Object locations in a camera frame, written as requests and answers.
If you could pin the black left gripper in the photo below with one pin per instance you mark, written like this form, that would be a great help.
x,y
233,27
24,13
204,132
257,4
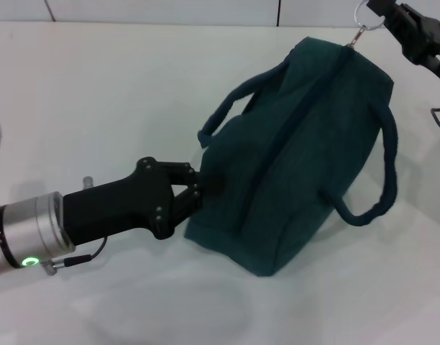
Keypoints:
x,y
115,208

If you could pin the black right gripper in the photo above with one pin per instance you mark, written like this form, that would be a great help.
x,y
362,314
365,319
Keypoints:
x,y
432,43

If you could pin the dark teal insulated lunch bag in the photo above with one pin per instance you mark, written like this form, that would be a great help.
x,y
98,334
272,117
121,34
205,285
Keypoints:
x,y
295,161

